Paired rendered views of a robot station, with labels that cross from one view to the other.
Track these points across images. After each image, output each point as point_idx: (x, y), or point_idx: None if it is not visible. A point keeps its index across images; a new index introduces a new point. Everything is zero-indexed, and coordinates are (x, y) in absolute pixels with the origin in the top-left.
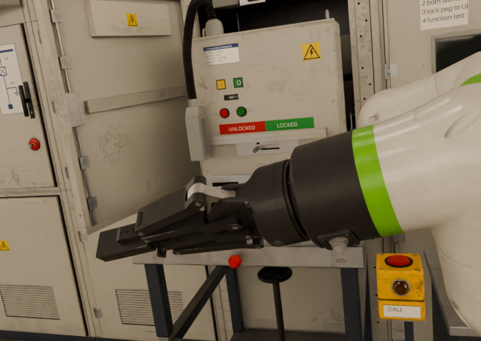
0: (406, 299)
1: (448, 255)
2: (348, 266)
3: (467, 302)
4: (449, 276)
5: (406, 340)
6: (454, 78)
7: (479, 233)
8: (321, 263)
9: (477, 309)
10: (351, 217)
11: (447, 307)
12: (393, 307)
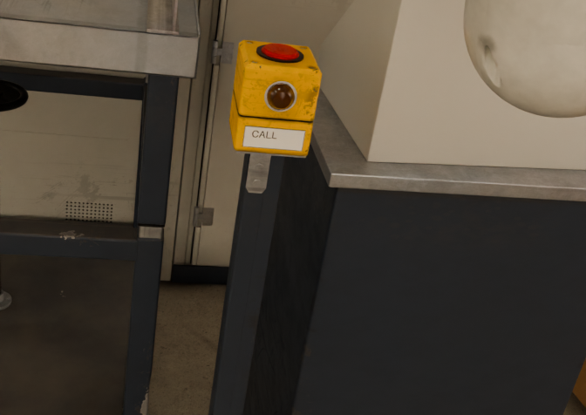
0: (285, 117)
1: None
2: (166, 71)
3: (519, 32)
4: None
5: (268, 190)
6: None
7: None
8: (115, 62)
9: (531, 43)
10: None
11: (326, 147)
12: (261, 131)
